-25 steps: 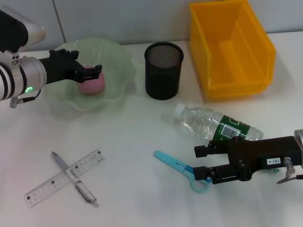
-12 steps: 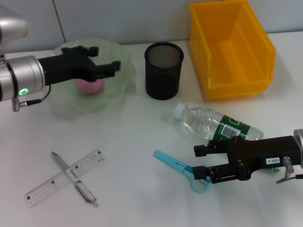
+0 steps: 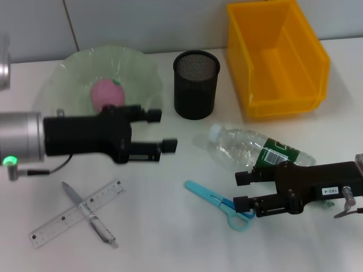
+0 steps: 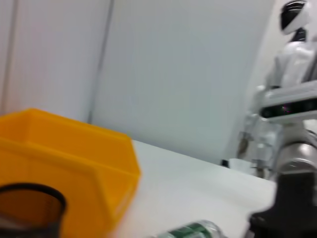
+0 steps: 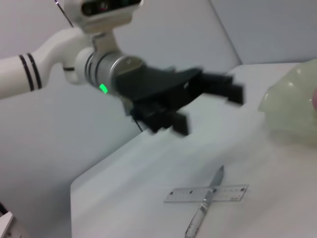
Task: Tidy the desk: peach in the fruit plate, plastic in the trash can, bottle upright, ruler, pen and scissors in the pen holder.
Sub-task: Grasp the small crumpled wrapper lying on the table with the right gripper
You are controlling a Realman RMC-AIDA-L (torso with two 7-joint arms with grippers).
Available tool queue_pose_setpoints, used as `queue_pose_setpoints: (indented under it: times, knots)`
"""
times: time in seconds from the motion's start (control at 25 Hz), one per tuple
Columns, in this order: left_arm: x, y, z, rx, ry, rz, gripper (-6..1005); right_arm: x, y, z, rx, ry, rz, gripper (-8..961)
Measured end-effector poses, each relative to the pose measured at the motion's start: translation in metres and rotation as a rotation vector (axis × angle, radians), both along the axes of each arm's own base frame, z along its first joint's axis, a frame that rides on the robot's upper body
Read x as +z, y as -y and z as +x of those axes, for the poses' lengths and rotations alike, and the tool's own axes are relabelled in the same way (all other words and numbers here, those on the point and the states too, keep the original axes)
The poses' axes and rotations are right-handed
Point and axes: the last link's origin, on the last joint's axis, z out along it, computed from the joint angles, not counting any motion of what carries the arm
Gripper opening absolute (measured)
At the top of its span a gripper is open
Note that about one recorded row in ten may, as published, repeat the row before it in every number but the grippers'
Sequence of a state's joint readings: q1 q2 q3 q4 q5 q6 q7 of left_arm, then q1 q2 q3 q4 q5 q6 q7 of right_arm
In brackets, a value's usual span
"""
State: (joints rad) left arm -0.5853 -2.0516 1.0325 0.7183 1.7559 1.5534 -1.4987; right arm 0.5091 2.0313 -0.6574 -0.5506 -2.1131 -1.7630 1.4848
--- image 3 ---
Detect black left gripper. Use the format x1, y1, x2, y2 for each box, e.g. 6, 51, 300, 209
43, 104, 179, 165

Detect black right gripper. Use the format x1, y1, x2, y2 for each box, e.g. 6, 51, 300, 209
232, 161, 358, 219

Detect clear bottle with green label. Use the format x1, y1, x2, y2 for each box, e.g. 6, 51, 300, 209
208, 122, 316, 172

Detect pink toy peach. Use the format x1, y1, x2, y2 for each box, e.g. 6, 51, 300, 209
90, 78, 126, 114

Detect blue scissors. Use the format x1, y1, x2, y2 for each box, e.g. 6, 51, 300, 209
184, 180, 256, 232

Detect black mesh pen holder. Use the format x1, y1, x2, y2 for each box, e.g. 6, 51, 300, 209
172, 50, 222, 121

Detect green glass fruit plate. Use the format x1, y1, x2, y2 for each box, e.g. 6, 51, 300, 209
37, 45, 166, 121

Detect grey transparent pen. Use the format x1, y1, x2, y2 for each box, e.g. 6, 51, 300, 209
61, 181, 120, 250

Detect transparent plastic ruler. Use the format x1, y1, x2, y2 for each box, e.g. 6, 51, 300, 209
28, 178, 126, 250

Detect yellow plastic bin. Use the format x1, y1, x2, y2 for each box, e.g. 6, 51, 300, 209
226, 0, 331, 119

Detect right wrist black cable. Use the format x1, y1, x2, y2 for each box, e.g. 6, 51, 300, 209
334, 186, 363, 219

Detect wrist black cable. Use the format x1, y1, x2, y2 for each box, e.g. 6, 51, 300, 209
18, 155, 72, 176
334, 186, 363, 219

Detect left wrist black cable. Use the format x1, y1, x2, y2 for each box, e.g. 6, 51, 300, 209
18, 155, 72, 176

